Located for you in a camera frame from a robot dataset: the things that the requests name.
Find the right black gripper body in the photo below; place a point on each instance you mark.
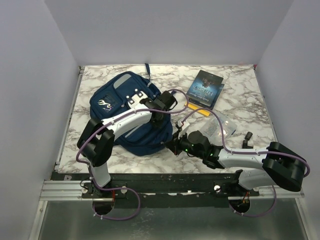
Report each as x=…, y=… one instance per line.
x=183, y=145

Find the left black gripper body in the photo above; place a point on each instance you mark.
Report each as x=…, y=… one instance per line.
x=157, y=123

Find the yellow notebook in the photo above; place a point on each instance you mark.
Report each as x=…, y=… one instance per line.
x=197, y=109

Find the dark cover paperback book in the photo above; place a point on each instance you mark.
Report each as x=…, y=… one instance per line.
x=205, y=89

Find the navy blue student backpack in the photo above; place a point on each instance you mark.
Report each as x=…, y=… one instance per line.
x=111, y=100

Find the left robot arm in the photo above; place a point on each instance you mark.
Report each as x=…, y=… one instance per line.
x=149, y=118

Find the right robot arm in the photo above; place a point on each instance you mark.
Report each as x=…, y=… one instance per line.
x=273, y=165

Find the clear plastic pencil case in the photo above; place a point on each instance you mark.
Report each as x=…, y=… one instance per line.
x=212, y=129

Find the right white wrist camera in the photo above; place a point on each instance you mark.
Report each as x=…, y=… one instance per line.
x=182, y=128

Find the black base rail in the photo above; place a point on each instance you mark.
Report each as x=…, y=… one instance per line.
x=165, y=190

